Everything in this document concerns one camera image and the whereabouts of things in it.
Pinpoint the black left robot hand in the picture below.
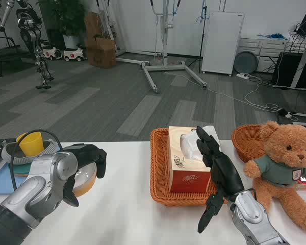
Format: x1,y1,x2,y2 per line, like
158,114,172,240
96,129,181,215
62,143,108,208

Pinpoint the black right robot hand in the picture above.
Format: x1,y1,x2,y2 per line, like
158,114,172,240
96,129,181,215
196,125,245,234

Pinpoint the white plastic bowl orange outside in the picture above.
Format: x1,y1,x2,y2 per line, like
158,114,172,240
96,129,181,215
72,162,97,198

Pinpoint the grey woven bowl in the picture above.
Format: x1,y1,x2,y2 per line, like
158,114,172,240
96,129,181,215
1,139,59,165

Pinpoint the round orange wicker basket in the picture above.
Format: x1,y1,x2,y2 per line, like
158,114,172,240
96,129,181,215
231,124,267,164

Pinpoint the red wood-print tissue box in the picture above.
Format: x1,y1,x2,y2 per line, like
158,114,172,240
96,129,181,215
168,125,221,193

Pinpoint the yellow plastic cup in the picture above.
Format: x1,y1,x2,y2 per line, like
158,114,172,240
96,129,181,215
16,131,45,158

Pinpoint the rectangular orange wicker basket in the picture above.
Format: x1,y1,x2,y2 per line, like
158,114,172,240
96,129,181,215
149,128,229,207

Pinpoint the teal plate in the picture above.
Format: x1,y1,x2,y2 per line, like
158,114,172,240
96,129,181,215
8,162,33,176

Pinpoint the brown teddy bear green shirt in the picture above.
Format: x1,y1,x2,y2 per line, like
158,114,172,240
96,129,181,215
243,121,306,233

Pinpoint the black white power adapter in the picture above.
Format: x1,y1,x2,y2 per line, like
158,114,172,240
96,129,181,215
277,108,299,119

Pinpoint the light blue tray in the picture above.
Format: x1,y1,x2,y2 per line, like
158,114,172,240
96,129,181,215
0,163,33,196

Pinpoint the white toy car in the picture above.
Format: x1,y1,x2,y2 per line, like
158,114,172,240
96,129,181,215
63,44,88,62
40,43,63,61

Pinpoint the brown cardboard box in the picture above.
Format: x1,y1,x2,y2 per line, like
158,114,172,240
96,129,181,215
87,37,117,68
84,12,106,49

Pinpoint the grey round disc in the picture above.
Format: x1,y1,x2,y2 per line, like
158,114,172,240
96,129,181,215
234,50,259,75

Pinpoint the black computer tower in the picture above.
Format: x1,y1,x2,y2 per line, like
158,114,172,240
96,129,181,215
271,52,306,89

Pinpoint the white rolling cabinet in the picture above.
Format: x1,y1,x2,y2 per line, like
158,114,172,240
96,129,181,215
200,11,245,77

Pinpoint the white standing desk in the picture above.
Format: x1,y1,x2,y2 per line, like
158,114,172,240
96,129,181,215
272,38,306,92

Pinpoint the white drawer cabinet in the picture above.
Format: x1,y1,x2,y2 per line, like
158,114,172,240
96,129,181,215
238,37,294,74

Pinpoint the silver black humanoid robot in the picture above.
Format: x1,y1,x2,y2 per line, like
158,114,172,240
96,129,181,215
0,0,54,89

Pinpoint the potted green plant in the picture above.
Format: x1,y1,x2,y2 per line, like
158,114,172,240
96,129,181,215
38,0,86,50

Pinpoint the black tripod stand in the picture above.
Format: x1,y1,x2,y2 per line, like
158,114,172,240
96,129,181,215
188,0,210,67

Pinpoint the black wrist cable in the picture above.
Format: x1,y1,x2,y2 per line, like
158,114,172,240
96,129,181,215
10,129,63,191

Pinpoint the white floor cable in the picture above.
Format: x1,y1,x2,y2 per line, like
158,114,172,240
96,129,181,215
165,71,286,113

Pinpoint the white wheeled lift frame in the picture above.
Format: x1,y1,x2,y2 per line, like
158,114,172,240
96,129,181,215
96,0,209,94

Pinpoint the black bench frame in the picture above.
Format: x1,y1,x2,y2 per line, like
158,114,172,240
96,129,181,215
0,35,31,77

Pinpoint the blue cable bundle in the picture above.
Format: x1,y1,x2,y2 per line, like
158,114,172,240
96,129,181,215
257,32,288,41

